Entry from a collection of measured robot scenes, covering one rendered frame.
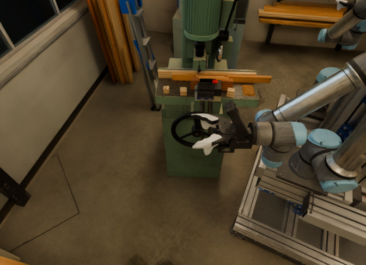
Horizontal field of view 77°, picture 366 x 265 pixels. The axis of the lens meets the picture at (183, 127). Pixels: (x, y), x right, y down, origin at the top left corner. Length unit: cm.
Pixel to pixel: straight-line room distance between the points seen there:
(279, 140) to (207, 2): 70
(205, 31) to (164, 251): 143
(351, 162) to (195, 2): 88
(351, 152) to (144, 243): 142
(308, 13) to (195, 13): 237
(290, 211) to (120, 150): 150
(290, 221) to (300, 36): 288
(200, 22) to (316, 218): 104
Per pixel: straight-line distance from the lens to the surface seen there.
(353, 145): 92
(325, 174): 103
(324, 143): 107
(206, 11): 118
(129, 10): 205
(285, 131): 76
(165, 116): 146
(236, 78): 147
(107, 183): 211
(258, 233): 170
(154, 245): 184
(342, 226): 131
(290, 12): 336
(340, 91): 87
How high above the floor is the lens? 177
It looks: 48 degrees down
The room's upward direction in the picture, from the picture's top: straight up
